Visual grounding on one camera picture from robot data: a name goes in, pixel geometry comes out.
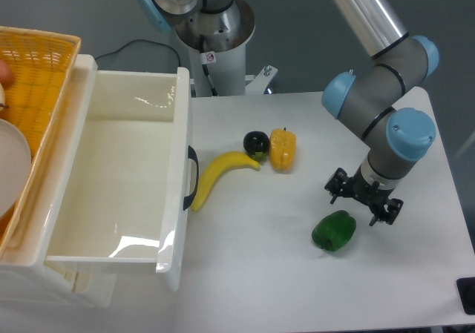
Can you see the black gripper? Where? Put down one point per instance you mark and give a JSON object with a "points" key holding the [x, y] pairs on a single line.
{"points": [[373, 195]]}

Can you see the green bell pepper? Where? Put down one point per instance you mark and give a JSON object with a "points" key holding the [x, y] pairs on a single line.
{"points": [[334, 231]]}

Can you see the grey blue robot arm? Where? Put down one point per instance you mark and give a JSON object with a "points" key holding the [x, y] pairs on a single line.
{"points": [[397, 139]]}

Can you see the yellow bell pepper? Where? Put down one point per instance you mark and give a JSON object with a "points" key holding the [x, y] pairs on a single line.
{"points": [[282, 149]]}

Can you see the dark purple eggplant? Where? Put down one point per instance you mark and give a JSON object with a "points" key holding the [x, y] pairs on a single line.
{"points": [[256, 144]]}

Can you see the black corner object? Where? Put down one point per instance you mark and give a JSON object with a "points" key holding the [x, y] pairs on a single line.
{"points": [[466, 289]]}

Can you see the yellow banana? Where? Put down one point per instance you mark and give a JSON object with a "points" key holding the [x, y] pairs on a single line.
{"points": [[219, 166]]}

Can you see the white plastic drawer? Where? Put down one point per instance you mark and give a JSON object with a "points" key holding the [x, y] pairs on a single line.
{"points": [[122, 210]]}

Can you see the orange woven basket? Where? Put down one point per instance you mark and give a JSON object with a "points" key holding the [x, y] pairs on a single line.
{"points": [[42, 64]]}

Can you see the white drawer cabinet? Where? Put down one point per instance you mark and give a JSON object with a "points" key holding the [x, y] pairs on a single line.
{"points": [[26, 275]]}

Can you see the white plate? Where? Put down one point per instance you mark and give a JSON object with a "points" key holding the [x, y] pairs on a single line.
{"points": [[15, 165]]}

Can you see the red apple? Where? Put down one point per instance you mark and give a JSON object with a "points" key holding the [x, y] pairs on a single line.
{"points": [[6, 74]]}

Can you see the black drawer handle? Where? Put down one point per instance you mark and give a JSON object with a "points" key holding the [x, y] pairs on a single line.
{"points": [[189, 199]]}

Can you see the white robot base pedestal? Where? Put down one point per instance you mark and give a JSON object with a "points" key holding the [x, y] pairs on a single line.
{"points": [[217, 52]]}

